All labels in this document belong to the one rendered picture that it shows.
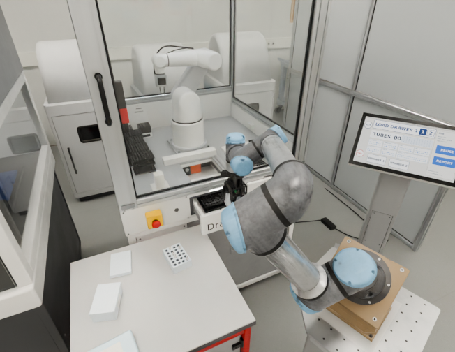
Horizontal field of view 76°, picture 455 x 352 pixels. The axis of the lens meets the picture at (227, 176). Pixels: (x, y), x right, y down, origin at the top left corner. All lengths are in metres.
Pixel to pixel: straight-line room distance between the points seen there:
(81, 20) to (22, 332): 1.21
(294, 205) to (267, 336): 1.47
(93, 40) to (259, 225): 0.81
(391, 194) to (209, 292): 1.24
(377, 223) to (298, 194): 1.48
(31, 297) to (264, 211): 0.93
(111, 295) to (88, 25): 0.94
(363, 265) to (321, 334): 0.34
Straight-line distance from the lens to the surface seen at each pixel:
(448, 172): 1.83
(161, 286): 1.29
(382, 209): 2.04
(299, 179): 0.67
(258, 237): 0.67
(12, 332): 1.57
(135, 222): 1.44
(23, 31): 4.36
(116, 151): 1.24
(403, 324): 1.34
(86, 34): 1.13
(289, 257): 0.79
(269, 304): 2.16
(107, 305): 1.23
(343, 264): 0.97
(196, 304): 1.23
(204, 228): 1.36
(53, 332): 1.59
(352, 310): 1.19
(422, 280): 2.67
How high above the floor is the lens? 1.77
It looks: 32 degrees down
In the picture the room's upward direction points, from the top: straight up
